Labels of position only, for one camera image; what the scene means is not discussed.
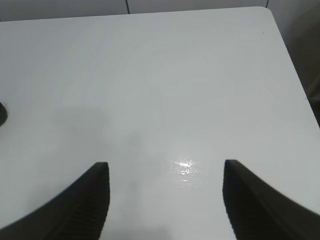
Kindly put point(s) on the small black teacup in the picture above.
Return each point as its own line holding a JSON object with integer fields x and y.
{"x": 3, "y": 114}

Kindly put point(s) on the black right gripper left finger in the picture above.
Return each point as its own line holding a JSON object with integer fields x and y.
{"x": 77, "y": 213}

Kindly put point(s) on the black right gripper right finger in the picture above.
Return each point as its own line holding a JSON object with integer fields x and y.
{"x": 257, "y": 211}

